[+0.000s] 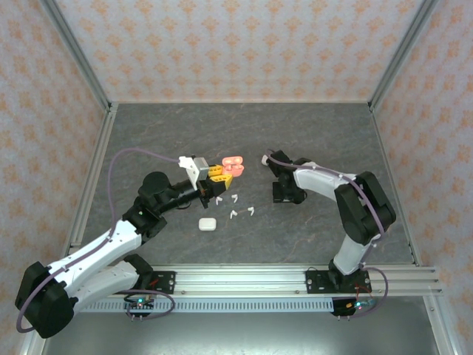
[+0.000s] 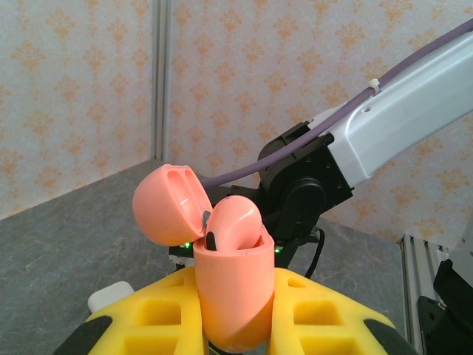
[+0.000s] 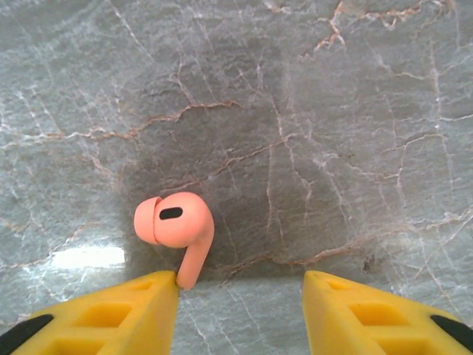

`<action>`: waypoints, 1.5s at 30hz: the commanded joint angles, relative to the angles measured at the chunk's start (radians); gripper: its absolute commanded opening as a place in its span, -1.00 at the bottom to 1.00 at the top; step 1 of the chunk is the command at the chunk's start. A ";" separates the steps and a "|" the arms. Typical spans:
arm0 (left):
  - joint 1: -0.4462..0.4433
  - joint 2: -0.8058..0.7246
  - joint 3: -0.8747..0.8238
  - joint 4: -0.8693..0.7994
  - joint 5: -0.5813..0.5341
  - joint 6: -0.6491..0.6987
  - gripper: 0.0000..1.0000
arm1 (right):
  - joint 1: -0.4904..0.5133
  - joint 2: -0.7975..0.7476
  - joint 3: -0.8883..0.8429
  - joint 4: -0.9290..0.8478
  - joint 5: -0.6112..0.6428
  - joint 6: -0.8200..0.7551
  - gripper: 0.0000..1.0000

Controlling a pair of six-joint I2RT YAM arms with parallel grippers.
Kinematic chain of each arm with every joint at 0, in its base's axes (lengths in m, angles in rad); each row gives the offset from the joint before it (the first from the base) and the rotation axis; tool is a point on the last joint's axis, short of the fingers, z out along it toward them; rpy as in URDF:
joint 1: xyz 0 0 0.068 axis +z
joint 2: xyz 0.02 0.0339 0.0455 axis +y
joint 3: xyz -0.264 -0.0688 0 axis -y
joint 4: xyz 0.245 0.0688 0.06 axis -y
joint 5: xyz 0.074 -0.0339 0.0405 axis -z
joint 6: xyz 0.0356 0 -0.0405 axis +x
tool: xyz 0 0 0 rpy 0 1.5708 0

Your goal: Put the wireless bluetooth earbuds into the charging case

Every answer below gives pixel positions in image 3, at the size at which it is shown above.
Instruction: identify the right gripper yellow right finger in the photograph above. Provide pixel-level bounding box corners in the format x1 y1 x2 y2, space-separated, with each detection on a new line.
302 270 473 355

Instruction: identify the pink wireless earbud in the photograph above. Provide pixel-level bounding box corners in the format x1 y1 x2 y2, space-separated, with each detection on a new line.
133 191 216 291

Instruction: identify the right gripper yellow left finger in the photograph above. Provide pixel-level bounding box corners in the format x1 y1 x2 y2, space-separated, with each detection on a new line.
0 270 180 355

